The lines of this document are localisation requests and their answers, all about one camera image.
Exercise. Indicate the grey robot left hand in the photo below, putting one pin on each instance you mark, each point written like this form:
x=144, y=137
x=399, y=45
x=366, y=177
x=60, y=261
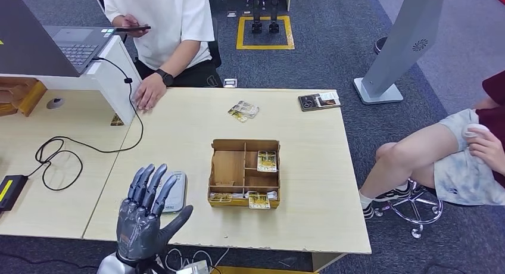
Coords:
x=140, y=229

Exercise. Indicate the person's right hand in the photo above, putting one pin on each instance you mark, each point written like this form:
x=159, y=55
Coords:
x=132, y=22

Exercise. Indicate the person's left hand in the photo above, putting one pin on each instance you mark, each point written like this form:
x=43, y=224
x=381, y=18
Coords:
x=149, y=94

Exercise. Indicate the person's hand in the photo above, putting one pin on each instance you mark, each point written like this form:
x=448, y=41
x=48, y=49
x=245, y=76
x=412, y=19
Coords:
x=487, y=150

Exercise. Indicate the black smartphone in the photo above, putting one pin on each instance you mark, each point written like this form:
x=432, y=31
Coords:
x=134, y=28

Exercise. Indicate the round handheld device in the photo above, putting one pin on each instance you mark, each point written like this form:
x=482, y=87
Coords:
x=473, y=128

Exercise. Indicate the wooden compartment box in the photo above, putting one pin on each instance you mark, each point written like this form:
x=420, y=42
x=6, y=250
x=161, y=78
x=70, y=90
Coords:
x=229, y=167

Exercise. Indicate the person's left forearm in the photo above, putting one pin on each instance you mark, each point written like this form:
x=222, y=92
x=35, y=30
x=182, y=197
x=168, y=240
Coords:
x=183, y=55

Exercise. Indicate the person's forearm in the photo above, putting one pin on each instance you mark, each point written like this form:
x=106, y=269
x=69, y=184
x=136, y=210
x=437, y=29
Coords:
x=499, y=175

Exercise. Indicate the person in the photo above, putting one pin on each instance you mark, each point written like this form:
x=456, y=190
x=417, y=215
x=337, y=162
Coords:
x=434, y=157
x=169, y=23

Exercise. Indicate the small yellow card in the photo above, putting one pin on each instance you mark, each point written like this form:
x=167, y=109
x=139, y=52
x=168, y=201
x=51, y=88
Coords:
x=116, y=120

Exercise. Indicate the yellow room key card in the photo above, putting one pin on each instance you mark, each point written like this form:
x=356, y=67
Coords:
x=267, y=161
x=220, y=198
x=259, y=201

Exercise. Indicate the black wristwatch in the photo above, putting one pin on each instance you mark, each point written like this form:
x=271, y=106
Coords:
x=165, y=77

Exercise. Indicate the white desk riser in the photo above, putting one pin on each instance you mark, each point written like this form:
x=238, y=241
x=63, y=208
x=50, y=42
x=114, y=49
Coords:
x=106, y=79

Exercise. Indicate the black office chair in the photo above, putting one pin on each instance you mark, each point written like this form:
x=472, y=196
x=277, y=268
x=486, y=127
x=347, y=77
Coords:
x=215, y=47

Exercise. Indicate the white floor socket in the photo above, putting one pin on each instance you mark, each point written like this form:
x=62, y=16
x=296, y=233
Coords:
x=230, y=82

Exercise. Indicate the chrome stool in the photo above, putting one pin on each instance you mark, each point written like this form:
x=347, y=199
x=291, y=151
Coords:
x=414, y=209

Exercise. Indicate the loose pile of cards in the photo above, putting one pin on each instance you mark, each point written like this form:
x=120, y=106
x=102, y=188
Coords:
x=243, y=111

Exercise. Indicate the dark grey laptop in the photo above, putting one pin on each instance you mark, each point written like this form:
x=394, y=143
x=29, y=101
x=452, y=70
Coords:
x=23, y=39

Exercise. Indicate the background humanoid robot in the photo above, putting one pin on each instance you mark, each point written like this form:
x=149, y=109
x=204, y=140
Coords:
x=256, y=11

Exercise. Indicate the yellow floor tape square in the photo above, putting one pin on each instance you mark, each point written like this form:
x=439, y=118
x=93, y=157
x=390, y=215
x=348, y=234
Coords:
x=265, y=46

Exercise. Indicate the wooden desk tray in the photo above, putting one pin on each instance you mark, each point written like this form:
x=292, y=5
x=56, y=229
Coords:
x=23, y=96

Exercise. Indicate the black power adapter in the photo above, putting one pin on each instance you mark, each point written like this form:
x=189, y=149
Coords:
x=10, y=191

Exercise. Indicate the grey kiosk stand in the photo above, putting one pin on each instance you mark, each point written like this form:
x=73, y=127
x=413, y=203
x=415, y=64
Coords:
x=402, y=39

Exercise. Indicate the dark rounded object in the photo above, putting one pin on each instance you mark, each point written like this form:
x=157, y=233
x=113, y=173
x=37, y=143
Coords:
x=380, y=43

